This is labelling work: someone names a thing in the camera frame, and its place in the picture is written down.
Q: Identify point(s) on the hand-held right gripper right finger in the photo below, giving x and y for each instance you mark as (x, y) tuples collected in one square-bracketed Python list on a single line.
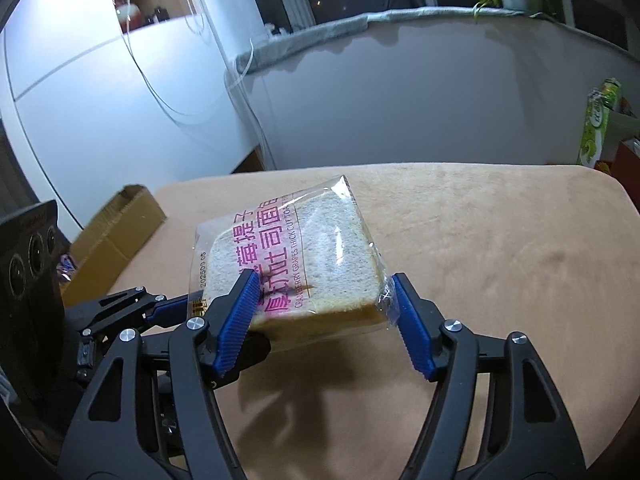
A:
[(412, 330)]

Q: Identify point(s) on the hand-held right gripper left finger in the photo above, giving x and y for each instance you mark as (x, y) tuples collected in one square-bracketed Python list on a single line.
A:
[(240, 325)]

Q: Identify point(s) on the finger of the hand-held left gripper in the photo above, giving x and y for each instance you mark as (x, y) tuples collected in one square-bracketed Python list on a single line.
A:
[(170, 310), (257, 352)]

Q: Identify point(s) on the brown chocolate bar blue label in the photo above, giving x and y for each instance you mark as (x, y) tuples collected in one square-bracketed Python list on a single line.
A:
[(66, 267)]

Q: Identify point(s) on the cardboard box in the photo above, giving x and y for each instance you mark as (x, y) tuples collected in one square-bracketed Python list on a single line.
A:
[(120, 240)]

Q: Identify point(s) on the clear bread packet pink print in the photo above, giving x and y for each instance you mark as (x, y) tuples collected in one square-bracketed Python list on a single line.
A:
[(310, 250)]

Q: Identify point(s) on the tan tablecloth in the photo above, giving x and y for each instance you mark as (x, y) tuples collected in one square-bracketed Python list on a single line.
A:
[(475, 240)]

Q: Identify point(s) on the tall green snack bag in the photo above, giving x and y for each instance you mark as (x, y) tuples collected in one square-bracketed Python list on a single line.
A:
[(597, 125)]

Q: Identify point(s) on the red cabinet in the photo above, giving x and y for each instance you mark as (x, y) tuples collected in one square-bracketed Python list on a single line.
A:
[(631, 157)]

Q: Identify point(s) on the red and white jar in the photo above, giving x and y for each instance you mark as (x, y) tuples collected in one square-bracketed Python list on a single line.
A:
[(127, 10)]

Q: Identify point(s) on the grey window sill cloth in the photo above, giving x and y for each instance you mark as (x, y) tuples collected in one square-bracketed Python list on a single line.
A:
[(320, 30)]

